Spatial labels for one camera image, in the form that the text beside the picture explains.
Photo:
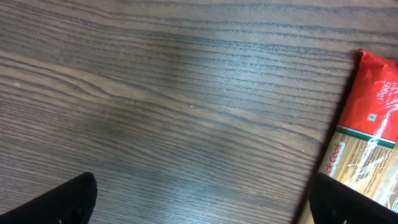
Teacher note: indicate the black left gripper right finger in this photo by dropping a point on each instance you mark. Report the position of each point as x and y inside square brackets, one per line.
[332, 202]

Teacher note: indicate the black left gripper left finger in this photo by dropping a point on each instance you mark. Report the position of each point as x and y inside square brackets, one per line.
[72, 202]

